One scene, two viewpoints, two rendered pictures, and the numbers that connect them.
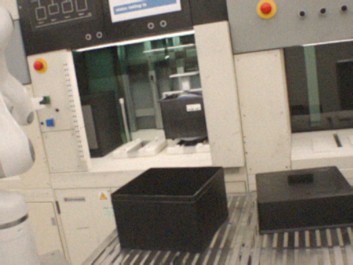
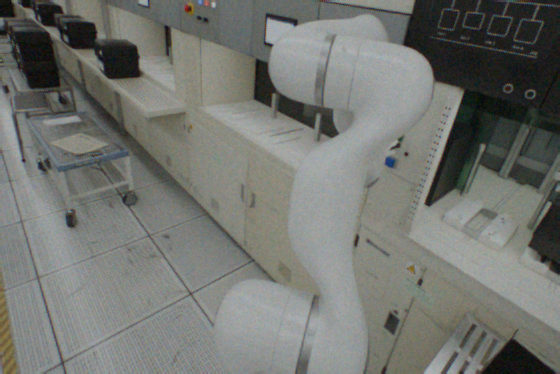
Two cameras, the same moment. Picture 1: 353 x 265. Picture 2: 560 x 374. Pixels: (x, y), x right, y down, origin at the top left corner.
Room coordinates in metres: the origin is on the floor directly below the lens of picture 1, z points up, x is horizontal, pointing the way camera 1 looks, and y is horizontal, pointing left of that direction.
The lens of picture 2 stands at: (0.74, 0.36, 1.58)
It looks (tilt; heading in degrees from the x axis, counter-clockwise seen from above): 27 degrees down; 25
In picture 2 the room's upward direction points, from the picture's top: 8 degrees clockwise
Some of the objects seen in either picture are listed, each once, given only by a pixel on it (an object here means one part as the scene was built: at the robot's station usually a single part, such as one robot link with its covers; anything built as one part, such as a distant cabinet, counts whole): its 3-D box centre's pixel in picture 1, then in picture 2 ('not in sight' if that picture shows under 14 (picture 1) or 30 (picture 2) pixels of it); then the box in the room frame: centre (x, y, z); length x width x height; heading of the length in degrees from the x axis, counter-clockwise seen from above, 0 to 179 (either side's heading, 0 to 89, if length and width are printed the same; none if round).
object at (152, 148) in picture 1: (140, 147); (481, 221); (1.97, 0.15, 0.89); 0.22 x 0.21 x 0.04; 162
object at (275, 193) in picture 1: (301, 192); not in sight; (1.24, -0.39, 0.83); 0.29 x 0.29 x 0.13; 79
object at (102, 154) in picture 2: not in sight; (83, 160); (1.94, 2.77, 0.24); 0.97 x 0.52 x 0.48; 74
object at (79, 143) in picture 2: not in sight; (79, 142); (1.86, 2.61, 0.47); 0.31 x 0.23 x 0.02; 93
